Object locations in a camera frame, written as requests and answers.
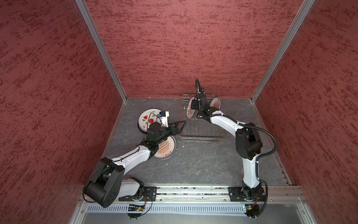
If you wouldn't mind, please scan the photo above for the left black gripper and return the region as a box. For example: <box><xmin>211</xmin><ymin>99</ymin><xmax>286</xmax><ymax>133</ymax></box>
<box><xmin>155</xmin><ymin>121</ymin><xmax>186</xmax><ymax>144</ymax></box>

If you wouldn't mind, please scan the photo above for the orange sunburst plate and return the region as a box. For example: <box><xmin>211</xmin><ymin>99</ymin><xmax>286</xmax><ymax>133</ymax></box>
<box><xmin>186</xmin><ymin>97</ymin><xmax>199</xmax><ymax>119</ymax></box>

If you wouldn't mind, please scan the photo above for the brown leaf pattern plate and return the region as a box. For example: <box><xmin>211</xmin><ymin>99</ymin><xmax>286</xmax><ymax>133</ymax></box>
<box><xmin>210</xmin><ymin>97</ymin><xmax>221</xmax><ymax>110</ymax></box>

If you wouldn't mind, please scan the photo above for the strawberry pattern white plate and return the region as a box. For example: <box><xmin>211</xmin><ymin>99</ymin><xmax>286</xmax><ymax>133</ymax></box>
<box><xmin>138</xmin><ymin>108</ymin><xmax>165</xmax><ymax>134</ymax></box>

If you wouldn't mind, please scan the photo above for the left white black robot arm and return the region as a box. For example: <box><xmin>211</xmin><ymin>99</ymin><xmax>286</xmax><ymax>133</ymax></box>
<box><xmin>82</xmin><ymin>121</ymin><xmax>186</xmax><ymax>208</ymax></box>

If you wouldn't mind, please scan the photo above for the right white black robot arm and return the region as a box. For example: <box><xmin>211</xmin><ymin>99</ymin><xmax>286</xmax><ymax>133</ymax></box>
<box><xmin>188</xmin><ymin>93</ymin><xmax>263</xmax><ymax>201</ymax></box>

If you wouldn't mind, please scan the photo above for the left small circuit board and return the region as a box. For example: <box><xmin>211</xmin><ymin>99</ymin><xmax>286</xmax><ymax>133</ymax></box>
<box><xmin>128</xmin><ymin>204</ymin><xmax>146</xmax><ymax>212</ymax></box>

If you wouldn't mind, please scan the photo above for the small circuit board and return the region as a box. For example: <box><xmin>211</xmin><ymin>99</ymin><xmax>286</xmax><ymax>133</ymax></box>
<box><xmin>245</xmin><ymin>204</ymin><xmax>260</xmax><ymax>216</ymax></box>
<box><xmin>128</xmin><ymin>204</ymin><xmax>146</xmax><ymax>212</ymax></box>

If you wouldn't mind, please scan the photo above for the right small circuit board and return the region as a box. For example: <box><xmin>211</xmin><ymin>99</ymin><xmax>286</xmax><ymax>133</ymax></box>
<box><xmin>245</xmin><ymin>204</ymin><xmax>260</xmax><ymax>216</ymax></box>

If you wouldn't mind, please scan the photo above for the right corner aluminium profile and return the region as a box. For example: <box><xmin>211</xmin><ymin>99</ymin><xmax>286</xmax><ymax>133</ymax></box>
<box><xmin>251</xmin><ymin>0</ymin><xmax>315</xmax><ymax>104</ymax></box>

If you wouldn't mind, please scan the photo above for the corner aluminium profile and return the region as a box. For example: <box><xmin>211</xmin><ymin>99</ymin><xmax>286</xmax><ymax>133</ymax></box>
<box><xmin>251</xmin><ymin>0</ymin><xmax>315</xmax><ymax>104</ymax></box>
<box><xmin>75</xmin><ymin>0</ymin><xmax>128</xmax><ymax>103</ymax></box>

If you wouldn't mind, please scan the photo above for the left corner aluminium profile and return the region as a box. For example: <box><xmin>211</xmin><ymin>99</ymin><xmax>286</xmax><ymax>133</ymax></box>
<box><xmin>75</xmin><ymin>0</ymin><xmax>128</xmax><ymax>103</ymax></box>

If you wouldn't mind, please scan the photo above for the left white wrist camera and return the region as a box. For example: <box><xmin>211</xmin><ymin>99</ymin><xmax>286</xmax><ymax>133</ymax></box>
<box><xmin>158</xmin><ymin>111</ymin><xmax>169</xmax><ymax>127</ymax></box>

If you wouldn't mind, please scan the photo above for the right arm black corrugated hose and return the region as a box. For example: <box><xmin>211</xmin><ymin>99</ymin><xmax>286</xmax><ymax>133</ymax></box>
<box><xmin>194</xmin><ymin>77</ymin><xmax>279</xmax><ymax>217</ymax></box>

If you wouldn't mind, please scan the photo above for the metal wire dish rack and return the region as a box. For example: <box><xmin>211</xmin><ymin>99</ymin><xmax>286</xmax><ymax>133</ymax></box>
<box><xmin>179</xmin><ymin>94</ymin><xmax>226</xmax><ymax>142</ymax></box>

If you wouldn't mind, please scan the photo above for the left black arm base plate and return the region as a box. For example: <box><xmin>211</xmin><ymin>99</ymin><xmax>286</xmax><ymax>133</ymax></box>
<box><xmin>117</xmin><ymin>186</ymin><xmax>158</xmax><ymax>202</ymax></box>

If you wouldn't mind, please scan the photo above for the white slotted cable duct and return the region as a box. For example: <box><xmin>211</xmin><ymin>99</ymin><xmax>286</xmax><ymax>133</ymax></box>
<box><xmin>86</xmin><ymin>203</ymin><xmax>246</xmax><ymax>216</ymax></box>

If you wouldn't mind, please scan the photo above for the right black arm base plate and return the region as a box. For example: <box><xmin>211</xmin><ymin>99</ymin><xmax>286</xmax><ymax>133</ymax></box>
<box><xmin>228</xmin><ymin>186</ymin><xmax>266</xmax><ymax>203</ymax></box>

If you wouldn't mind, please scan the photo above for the aluminium mounting rail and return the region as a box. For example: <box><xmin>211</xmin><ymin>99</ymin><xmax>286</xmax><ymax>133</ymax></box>
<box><xmin>113</xmin><ymin>184</ymin><xmax>307</xmax><ymax>204</ymax></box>

